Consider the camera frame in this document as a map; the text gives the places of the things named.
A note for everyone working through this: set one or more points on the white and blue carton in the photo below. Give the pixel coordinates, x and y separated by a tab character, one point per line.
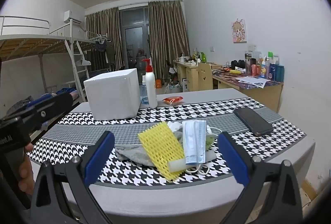
186	84

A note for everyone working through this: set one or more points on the white wall socket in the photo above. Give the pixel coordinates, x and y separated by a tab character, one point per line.
251	46

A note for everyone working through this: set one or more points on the red snack packet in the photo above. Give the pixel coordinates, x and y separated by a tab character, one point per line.
172	100

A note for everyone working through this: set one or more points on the row of toiletry bottles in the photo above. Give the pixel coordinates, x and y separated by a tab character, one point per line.
271	71

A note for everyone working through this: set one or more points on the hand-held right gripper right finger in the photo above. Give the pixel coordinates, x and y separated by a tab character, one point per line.
234	160

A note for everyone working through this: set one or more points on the green bottle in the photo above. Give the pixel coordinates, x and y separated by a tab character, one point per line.
203	57

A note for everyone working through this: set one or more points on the green and white packet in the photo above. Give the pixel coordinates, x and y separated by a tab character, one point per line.
210	140

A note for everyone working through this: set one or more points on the yellow foam net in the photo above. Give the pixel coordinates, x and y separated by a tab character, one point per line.
160	146

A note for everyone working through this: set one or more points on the glass balcony door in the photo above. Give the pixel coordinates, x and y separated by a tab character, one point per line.
134	37

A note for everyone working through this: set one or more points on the white papers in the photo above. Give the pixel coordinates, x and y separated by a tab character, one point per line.
254	81

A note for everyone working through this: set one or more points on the grey sock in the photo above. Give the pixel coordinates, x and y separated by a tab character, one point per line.
134	154

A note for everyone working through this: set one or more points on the wooden smiley chair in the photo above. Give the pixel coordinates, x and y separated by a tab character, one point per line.
205	76

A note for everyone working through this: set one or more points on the person's left hand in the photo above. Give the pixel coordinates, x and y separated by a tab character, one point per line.
27	172

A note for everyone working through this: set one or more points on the white bed ladder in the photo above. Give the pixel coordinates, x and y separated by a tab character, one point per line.
77	68

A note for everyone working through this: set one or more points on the clear plastic bottle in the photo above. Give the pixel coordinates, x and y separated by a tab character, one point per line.
143	96

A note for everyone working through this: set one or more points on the houndstooth table cloth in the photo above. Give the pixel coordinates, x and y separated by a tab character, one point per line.
168	112

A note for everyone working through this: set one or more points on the wooden desk with drawers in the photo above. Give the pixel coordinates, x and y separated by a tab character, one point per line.
190	76

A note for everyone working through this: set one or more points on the blue face mask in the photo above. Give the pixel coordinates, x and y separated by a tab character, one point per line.
192	141

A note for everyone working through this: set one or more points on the dark hanging clothes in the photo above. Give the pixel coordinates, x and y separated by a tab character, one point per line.
100	46

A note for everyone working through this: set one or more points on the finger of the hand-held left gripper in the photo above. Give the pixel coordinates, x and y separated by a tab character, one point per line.
55	105

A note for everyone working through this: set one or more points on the white metal bunk bed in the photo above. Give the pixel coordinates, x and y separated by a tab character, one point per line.
99	37
31	40

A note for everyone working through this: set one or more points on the brown curtain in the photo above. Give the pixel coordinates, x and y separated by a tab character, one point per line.
168	40
103	32

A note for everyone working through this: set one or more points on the cartoon wall poster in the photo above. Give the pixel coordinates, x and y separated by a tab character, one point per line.
240	30

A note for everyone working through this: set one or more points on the white air conditioner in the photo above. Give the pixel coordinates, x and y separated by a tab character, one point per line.
71	16

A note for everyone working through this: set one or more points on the wooden desk with printed mat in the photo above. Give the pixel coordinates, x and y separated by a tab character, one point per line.
274	94

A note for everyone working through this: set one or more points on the white lotion pump bottle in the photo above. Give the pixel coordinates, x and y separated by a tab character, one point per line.
151	89

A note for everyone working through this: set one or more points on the orange box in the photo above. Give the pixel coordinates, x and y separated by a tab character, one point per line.
158	83

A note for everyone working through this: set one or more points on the white foam box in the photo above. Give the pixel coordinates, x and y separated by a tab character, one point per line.
111	94

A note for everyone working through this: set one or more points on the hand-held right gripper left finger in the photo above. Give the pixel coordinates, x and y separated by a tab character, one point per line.
99	162

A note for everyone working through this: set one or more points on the yellow tube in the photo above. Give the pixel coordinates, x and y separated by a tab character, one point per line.
234	71

